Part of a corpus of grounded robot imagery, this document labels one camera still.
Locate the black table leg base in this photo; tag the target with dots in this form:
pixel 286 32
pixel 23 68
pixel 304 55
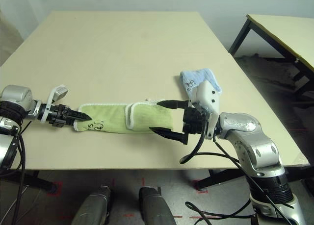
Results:
pixel 39 183
pixel 220 178

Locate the grey robot left leg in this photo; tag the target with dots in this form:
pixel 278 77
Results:
pixel 93 207

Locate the folded light blue towel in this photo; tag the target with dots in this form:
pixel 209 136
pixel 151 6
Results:
pixel 193 78

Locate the green towel with white trim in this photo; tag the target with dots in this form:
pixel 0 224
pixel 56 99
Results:
pixel 110 117

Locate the beige side table black frame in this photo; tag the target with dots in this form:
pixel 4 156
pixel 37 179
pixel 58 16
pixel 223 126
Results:
pixel 282 29

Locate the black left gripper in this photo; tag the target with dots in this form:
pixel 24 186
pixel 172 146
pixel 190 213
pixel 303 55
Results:
pixel 57 116

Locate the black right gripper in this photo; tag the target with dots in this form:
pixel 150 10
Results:
pixel 195 120

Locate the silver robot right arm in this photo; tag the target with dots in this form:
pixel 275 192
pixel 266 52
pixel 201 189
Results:
pixel 247 136

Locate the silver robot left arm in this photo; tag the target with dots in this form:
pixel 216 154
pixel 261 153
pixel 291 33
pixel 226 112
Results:
pixel 16 95

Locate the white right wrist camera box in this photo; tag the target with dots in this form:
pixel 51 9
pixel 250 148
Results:
pixel 208 97

